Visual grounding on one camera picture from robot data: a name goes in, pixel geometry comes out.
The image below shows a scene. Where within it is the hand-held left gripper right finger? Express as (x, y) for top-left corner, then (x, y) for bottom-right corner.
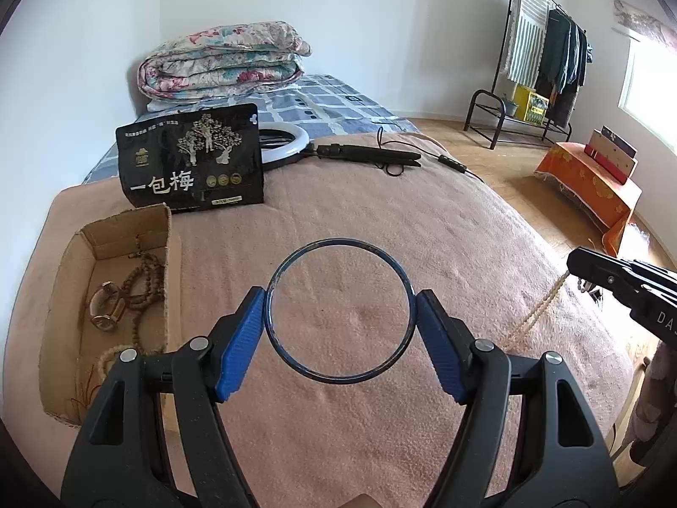
(417, 289), (619, 508)

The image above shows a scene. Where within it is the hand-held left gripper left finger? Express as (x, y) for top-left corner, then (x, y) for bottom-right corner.
(61, 286), (265, 508)

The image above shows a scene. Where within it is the long pearl necklace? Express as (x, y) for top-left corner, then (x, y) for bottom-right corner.
(505, 272), (572, 350)

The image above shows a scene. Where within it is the brown wooden bead necklace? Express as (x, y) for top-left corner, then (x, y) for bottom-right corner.
(119, 235), (170, 355)

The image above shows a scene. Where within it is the cream pearl bracelet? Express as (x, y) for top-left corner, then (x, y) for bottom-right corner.
(95, 345), (139, 382)

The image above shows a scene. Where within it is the brown strap wristwatch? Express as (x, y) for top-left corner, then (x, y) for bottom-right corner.
(87, 280), (128, 331)

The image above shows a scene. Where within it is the dark blue bangle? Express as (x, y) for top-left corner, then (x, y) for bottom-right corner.
(264, 239), (413, 384)

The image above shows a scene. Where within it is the cardboard box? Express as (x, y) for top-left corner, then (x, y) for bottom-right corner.
(39, 204), (183, 427)

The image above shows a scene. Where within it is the person's right forearm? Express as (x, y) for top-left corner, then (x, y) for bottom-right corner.
(627, 340), (677, 469)

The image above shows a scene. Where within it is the orange cloth covered table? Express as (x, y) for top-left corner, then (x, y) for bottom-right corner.
(534, 142), (643, 257)

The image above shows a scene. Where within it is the red flat box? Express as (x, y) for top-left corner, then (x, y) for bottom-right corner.
(584, 144), (630, 186)

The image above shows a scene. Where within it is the tan flat box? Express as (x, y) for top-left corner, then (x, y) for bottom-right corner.
(584, 130), (638, 175)

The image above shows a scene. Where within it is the dark blue flat box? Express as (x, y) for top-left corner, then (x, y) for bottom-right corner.
(600, 126), (640, 160)

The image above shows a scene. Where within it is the yellow plastic crate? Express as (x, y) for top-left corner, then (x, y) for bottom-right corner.
(510, 85), (548, 124)

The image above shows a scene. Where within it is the black snack bag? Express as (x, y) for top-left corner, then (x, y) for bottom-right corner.
(115, 103), (265, 215)

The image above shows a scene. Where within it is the bright window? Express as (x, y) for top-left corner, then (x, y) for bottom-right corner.
(619, 32), (677, 128)

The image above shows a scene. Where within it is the black folded tripod stand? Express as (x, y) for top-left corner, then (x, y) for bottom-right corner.
(312, 143), (422, 167)

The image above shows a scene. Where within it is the black metal clothes rack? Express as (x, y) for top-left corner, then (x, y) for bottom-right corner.
(464, 0), (590, 150)

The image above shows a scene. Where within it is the blue hanging garment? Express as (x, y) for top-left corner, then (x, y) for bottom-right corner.
(563, 16), (594, 88)

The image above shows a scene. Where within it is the dark green hanging jacket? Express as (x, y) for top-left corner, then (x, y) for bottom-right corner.
(535, 8), (571, 97)

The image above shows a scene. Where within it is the striped hanging cloth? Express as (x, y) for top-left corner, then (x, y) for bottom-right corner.
(500, 0), (551, 86)

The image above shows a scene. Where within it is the floral window valance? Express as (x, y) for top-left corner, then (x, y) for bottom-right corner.
(611, 0), (677, 48)

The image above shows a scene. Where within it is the blue checked bedsheet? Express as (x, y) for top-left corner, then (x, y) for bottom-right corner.
(82, 74), (424, 186)

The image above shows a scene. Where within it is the folded floral quilt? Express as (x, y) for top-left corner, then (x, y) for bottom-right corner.
(136, 21), (313, 101)

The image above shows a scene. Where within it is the red string pendant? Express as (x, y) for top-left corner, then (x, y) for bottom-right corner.
(69, 381), (104, 414)

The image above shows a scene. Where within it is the black cable with inline switch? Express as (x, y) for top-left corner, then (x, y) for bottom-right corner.
(375, 127), (484, 183)

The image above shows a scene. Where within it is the white ring light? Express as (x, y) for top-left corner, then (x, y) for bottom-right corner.
(256, 123), (310, 173)

